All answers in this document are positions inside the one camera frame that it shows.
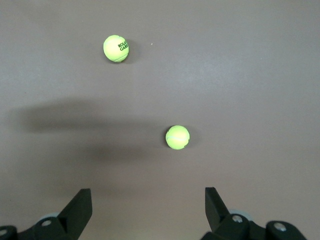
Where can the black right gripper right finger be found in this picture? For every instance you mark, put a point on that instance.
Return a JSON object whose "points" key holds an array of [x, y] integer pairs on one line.
{"points": [[217, 215]]}

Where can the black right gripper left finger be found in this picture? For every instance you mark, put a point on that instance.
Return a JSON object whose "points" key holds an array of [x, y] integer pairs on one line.
{"points": [[75, 212]]}

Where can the yellow-green tennis ball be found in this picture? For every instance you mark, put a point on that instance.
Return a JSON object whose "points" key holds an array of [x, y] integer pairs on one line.
{"points": [[177, 137], [116, 48]]}

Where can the brown table mat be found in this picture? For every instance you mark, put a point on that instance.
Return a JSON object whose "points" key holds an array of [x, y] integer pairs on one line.
{"points": [[225, 87]]}

